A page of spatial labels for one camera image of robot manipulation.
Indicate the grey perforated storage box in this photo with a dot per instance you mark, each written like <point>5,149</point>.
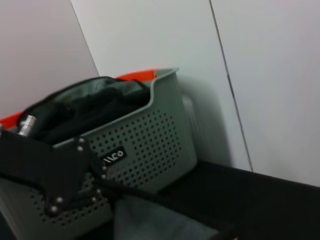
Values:
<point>155,140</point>

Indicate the yellow and grey towel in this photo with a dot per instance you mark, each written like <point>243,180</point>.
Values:
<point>155,222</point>

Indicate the black cloth box liner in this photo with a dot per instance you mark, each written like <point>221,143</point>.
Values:
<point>95,120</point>

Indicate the orange-red plastic object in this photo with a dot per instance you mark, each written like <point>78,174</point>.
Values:
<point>137,75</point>

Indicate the black tablecloth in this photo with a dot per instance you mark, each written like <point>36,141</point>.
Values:
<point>250,195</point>

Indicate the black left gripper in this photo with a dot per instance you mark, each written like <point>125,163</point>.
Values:
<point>50,167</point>

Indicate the grey-green cloth black trim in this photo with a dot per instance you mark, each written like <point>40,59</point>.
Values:
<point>100,86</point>

